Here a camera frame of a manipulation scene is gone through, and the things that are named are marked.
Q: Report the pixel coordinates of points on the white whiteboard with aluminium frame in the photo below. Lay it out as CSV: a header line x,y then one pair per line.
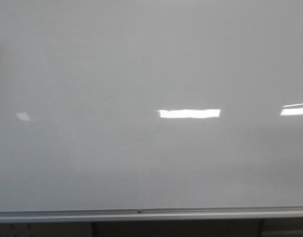
x,y
120,110

